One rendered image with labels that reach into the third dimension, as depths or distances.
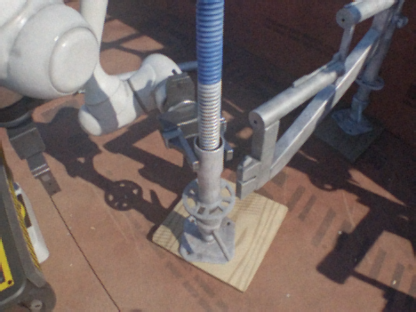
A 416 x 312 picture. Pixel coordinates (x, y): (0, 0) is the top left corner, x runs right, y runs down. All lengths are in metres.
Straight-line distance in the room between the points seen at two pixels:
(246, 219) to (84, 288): 0.51
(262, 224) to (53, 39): 0.77
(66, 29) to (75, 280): 0.74
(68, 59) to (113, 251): 0.70
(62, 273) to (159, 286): 0.29
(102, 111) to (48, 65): 0.46
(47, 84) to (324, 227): 0.87
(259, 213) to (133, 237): 0.38
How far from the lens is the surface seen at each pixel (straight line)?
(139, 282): 0.88
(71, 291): 0.93
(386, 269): 1.01
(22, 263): 0.62
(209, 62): 0.46
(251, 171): 0.76
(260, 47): 1.69
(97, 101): 0.75
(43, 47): 0.31
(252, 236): 0.91
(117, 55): 1.80
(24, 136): 0.54
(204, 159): 0.58
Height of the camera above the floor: 0.81
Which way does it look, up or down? 47 degrees down
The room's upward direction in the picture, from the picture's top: straight up
